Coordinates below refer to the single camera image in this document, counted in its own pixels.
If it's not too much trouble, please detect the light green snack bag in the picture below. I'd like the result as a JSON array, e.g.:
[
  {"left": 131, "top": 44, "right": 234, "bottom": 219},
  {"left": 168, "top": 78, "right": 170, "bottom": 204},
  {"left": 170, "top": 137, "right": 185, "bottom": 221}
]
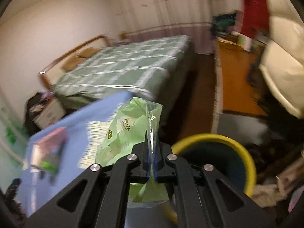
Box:
[{"left": 95, "top": 97, "right": 169, "bottom": 206}]

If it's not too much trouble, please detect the yellow rimmed trash bin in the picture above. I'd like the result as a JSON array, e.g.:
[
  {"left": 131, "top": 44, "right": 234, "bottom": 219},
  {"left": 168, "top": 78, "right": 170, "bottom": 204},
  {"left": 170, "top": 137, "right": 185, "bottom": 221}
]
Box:
[{"left": 170, "top": 133, "right": 257, "bottom": 223}]

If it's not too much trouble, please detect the pink strawberry milk carton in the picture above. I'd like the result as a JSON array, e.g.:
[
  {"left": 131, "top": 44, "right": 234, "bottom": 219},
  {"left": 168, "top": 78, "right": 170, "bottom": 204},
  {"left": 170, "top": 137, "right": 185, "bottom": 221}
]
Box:
[{"left": 30, "top": 127, "right": 67, "bottom": 170}]

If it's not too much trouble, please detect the green plaid bed cover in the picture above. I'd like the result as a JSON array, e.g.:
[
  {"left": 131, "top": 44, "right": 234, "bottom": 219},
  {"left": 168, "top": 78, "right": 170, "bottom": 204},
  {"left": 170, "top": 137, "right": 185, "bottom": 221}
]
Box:
[{"left": 53, "top": 35, "right": 193, "bottom": 109}]

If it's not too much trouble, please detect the white bedside drawer cabinet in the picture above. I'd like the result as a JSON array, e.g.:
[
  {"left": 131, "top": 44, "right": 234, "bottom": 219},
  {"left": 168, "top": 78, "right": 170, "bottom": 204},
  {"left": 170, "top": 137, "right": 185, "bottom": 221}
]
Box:
[{"left": 33, "top": 98, "right": 66, "bottom": 130}]

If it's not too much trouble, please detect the black clothes pile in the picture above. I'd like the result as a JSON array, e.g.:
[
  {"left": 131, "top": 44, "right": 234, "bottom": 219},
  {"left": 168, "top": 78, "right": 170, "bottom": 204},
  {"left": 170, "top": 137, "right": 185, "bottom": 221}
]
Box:
[{"left": 24, "top": 89, "right": 54, "bottom": 136}]

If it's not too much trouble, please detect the brown left pillow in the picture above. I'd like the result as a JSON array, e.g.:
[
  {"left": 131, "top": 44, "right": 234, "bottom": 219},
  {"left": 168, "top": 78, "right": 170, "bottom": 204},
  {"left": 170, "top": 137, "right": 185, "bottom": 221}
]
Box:
[{"left": 61, "top": 52, "right": 87, "bottom": 72}]

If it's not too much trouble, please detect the brown pillow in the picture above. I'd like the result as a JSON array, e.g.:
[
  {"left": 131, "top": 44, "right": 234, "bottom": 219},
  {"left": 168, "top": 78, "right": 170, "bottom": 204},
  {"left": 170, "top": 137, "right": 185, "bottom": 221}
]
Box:
[
  {"left": 79, "top": 47, "right": 102, "bottom": 58},
  {"left": 61, "top": 52, "right": 87, "bottom": 72}
]

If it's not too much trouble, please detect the brown right pillow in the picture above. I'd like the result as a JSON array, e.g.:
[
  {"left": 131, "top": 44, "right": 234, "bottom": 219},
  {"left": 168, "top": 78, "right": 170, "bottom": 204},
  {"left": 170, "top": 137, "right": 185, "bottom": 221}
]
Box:
[{"left": 79, "top": 47, "right": 102, "bottom": 58}]

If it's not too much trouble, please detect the sliding wardrobe with leaf print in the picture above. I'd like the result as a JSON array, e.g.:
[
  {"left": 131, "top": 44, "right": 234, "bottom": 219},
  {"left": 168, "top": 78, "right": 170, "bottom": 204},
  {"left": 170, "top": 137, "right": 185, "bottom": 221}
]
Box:
[{"left": 0, "top": 93, "right": 29, "bottom": 191}]

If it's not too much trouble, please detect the orange wooden desk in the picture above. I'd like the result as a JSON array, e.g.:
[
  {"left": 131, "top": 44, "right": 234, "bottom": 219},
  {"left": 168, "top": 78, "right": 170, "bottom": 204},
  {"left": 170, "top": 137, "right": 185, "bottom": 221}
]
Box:
[{"left": 214, "top": 39, "right": 266, "bottom": 118}]

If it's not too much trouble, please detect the white puffy jacket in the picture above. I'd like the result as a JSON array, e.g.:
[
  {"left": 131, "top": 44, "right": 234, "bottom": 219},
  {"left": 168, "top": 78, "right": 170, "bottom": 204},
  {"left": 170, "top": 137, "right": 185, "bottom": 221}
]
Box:
[{"left": 259, "top": 0, "right": 303, "bottom": 119}]

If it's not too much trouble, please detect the striped pink white curtain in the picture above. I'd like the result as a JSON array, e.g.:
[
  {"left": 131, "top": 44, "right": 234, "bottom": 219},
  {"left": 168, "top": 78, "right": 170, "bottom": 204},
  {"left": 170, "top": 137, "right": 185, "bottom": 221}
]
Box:
[{"left": 110, "top": 0, "right": 242, "bottom": 55}]

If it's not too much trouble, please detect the red hanging cloth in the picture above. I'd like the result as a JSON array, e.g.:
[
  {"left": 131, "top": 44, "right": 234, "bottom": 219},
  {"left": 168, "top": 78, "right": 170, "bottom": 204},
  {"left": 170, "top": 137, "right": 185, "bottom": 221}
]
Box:
[{"left": 241, "top": 0, "right": 269, "bottom": 39}]

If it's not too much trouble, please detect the wooden bed frame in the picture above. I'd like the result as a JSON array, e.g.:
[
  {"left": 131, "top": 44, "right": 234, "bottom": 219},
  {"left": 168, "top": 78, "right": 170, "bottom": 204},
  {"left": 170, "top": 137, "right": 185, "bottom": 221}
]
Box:
[{"left": 38, "top": 35, "right": 112, "bottom": 90}]

